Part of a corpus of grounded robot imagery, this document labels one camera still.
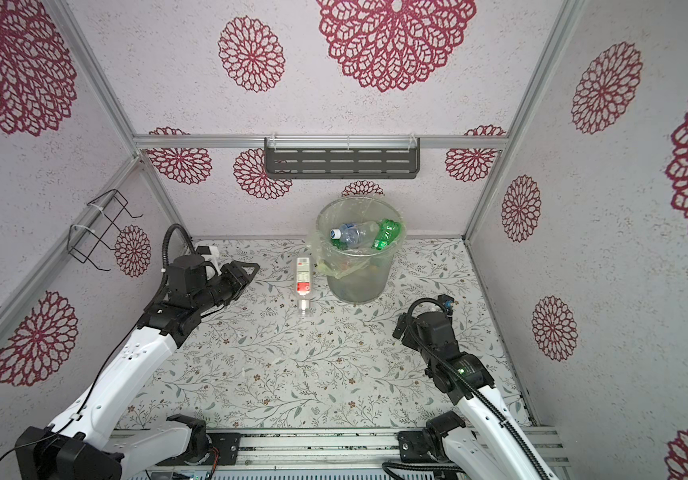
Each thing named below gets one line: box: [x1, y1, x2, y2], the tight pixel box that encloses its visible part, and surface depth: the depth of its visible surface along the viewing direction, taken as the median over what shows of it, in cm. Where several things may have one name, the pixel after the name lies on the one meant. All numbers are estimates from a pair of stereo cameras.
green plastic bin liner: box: [312, 195, 407, 279], surface depth 94 cm
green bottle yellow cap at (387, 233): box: [371, 218, 401, 251], surface depth 87 cm
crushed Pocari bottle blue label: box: [329, 221, 380, 248], surface depth 94 cm
